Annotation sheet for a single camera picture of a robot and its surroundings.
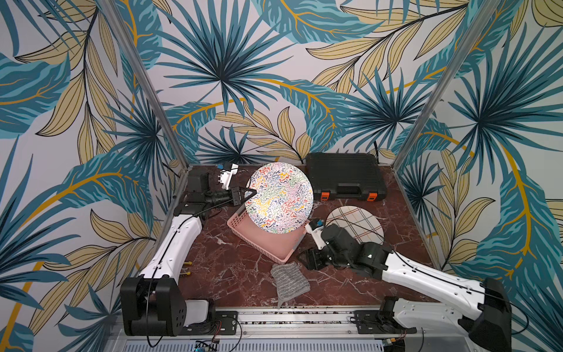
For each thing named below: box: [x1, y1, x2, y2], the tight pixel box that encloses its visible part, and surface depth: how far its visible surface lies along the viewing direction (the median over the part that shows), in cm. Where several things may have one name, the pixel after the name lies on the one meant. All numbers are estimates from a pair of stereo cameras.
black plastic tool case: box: [305, 152, 388, 202], surface depth 107 cm
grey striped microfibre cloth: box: [270, 261, 311, 309], surface depth 81 cm
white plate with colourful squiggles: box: [245, 162, 314, 234], surface depth 78 cm
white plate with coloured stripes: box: [324, 205, 385, 245], surface depth 101 cm
